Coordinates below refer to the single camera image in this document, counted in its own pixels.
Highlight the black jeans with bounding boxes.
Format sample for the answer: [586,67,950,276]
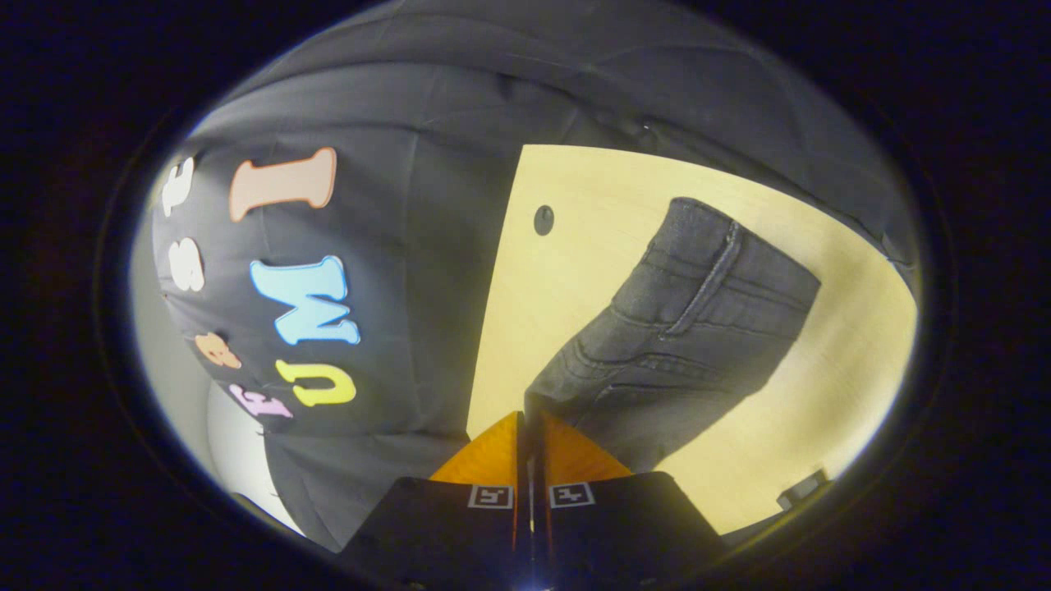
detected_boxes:
[524,197,822,477]

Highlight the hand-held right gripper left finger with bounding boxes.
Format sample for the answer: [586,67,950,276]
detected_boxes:
[337,410,531,591]

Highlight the black backdrop cloth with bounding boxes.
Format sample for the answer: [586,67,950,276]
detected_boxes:
[152,0,920,551]

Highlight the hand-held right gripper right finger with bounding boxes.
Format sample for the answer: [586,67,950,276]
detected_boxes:
[531,410,728,591]

